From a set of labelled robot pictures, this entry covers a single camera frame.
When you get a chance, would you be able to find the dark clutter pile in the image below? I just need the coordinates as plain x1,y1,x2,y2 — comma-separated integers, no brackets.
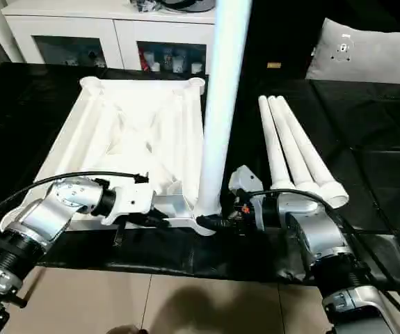
129,0,162,15

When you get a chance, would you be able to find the white plastic table leg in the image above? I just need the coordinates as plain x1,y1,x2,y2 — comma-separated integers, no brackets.
257,95,294,191
195,0,255,218
276,97,351,209
267,95,322,194

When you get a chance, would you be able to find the black work mat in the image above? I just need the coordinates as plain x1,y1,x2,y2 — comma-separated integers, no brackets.
0,61,400,293

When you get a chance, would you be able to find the grey cushion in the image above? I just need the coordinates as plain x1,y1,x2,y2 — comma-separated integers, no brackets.
305,17,400,86

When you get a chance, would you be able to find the white plastic table top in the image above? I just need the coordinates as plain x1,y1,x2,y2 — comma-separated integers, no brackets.
0,76,221,237

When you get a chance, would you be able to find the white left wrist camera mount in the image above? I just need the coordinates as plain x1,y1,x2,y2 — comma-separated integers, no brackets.
100,182,155,226

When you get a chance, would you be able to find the grey round helmet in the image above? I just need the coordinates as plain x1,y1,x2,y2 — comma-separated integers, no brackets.
159,0,218,13

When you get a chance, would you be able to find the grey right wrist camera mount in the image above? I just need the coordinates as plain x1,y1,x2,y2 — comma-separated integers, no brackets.
227,165,264,202

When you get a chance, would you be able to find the white glass-door cabinet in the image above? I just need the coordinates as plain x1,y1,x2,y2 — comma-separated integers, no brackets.
1,5,218,76

